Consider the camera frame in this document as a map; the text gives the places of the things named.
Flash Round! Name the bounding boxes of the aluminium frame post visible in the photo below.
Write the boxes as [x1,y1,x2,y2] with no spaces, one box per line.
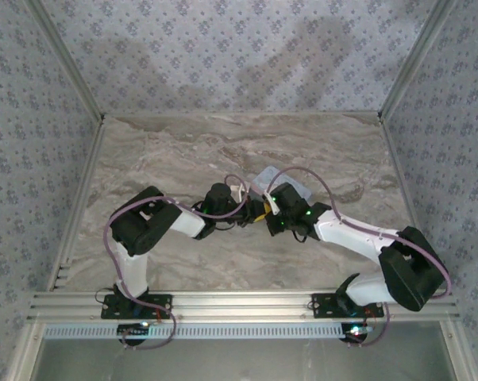
[24,0,106,122]
[379,0,459,120]

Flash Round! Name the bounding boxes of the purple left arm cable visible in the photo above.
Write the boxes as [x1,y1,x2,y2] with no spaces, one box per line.
[104,174,251,306]

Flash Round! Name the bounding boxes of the light blue plastic box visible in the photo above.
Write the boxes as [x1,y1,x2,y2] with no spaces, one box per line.
[249,165,314,202]

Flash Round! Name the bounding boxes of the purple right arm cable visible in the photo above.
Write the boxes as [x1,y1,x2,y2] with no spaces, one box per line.
[266,166,453,298]

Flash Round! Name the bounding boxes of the small controller board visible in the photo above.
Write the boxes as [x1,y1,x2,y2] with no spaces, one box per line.
[117,322,152,339]
[341,322,373,343]

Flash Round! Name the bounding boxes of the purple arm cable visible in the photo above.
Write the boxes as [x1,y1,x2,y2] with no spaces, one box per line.
[266,166,453,298]
[104,174,251,306]

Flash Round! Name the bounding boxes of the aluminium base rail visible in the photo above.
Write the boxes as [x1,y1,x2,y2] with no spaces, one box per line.
[26,290,461,321]

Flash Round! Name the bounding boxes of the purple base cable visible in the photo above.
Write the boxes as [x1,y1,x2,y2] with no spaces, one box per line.
[348,303,391,348]
[103,303,177,351]

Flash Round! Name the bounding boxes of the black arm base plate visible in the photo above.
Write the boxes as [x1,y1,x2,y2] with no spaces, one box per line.
[310,292,385,318]
[100,293,173,320]

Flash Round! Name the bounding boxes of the grey slotted cable duct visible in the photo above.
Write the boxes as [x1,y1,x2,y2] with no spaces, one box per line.
[42,321,369,341]

